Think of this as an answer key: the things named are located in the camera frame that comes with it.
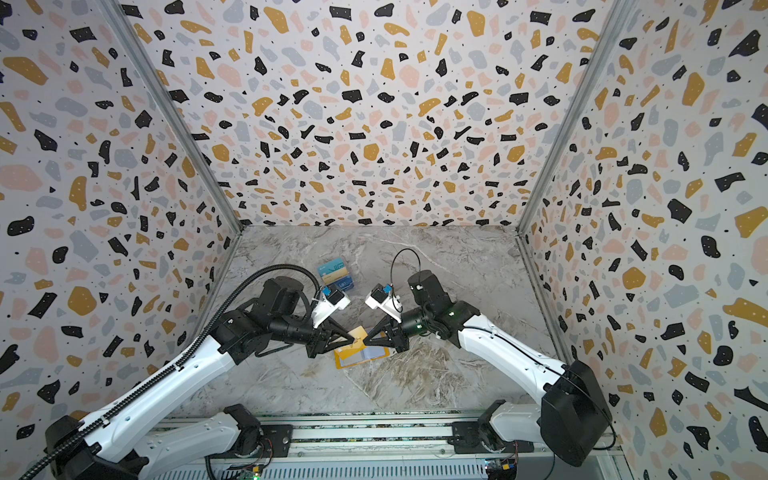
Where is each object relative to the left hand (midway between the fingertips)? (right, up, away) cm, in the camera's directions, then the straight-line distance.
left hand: (354, 335), depth 67 cm
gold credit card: (+1, 0, 0) cm, 1 cm away
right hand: (+3, -1, +1) cm, 3 cm away
